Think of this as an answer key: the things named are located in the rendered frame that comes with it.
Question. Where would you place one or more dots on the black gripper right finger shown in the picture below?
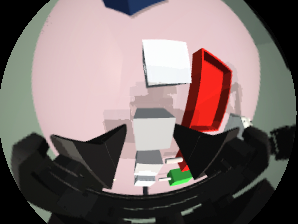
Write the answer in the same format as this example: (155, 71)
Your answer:
(200, 149)

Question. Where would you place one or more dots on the red tray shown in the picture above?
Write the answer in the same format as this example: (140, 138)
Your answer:
(208, 93)

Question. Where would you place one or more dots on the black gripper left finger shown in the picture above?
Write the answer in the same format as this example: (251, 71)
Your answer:
(99, 155)

